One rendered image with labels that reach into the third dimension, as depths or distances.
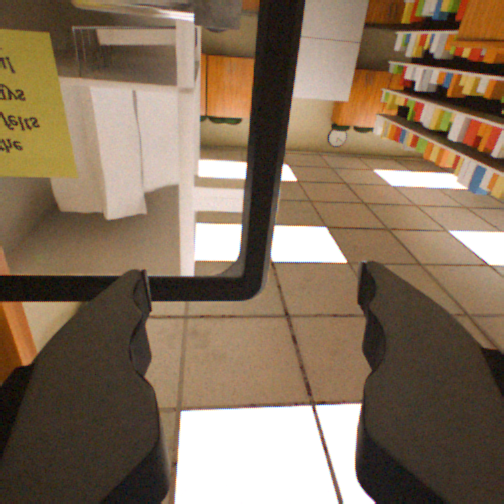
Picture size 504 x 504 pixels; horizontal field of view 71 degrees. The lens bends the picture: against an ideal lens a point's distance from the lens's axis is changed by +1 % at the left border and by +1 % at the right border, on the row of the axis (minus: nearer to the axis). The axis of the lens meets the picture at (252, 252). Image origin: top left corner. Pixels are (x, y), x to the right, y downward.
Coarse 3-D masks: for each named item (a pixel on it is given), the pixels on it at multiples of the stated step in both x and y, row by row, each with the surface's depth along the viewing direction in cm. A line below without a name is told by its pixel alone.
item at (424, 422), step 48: (384, 288) 10; (384, 336) 8; (432, 336) 8; (384, 384) 7; (432, 384) 7; (480, 384) 7; (384, 432) 6; (432, 432) 6; (480, 432) 6; (384, 480) 6; (432, 480) 6; (480, 480) 6
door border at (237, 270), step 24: (264, 0) 18; (264, 24) 18; (264, 48) 19; (264, 72) 20; (288, 72) 20; (288, 96) 20; (288, 120) 21; (240, 240) 25; (240, 264) 26; (264, 264) 26
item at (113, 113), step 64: (0, 0) 17; (64, 0) 17; (128, 0) 17; (192, 0) 18; (256, 0) 18; (0, 64) 18; (64, 64) 18; (128, 64) 19; (192, 64) 19; (0, 128) 20; (64, 128) 20; (128, 128) 20; (192, 128) 21; (0, 192) 21; (64, 192) 22; (128, 192) 22; (192, 192) 23; (0, 256) 23; (64, 256) 24; (128, 256) 25; (192, 256) 25
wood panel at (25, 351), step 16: (0, 304) 33; (16, 304) 35; (0, 320) 34; (16, 320) 35; (0, 336) 35; (16, 336) 35; (32, 336) 39; (0, 352) 36; (16, 352) 36; (32, 352) 39; (0, 368) 37
